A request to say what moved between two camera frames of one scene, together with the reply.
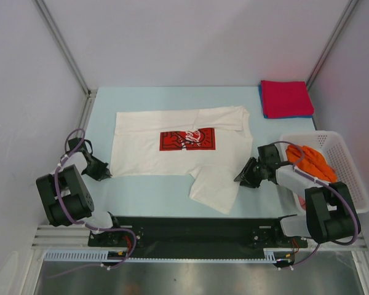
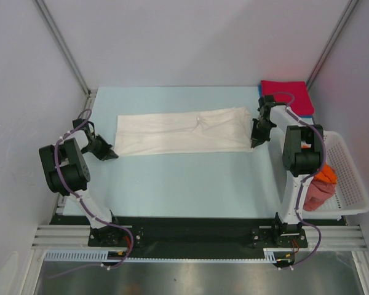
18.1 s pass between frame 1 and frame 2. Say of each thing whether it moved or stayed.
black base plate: stayed
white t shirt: moved
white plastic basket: stayed
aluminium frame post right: stayed
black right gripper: moved
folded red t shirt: stayed
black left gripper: moved
